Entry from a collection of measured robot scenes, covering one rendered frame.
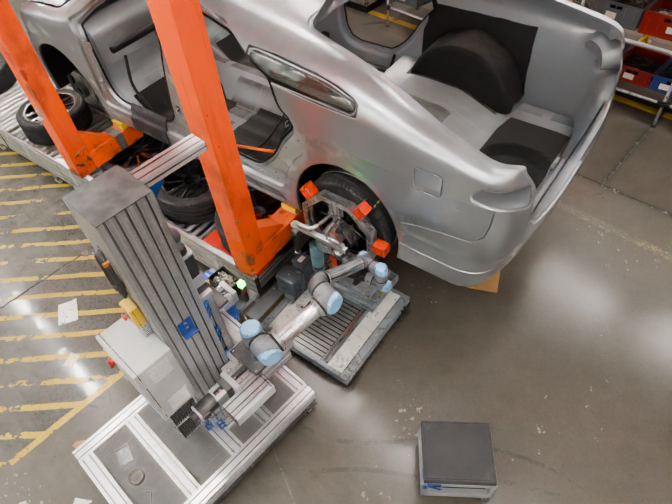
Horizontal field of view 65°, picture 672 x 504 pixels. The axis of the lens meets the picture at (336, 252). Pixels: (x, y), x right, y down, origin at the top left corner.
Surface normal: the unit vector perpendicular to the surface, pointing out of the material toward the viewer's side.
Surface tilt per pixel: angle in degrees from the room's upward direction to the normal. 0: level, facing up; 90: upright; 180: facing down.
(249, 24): 34
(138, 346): 0
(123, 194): 0
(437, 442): 0
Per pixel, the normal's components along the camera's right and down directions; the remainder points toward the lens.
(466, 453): -0.07, -0.65
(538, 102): -0.58, 0.64
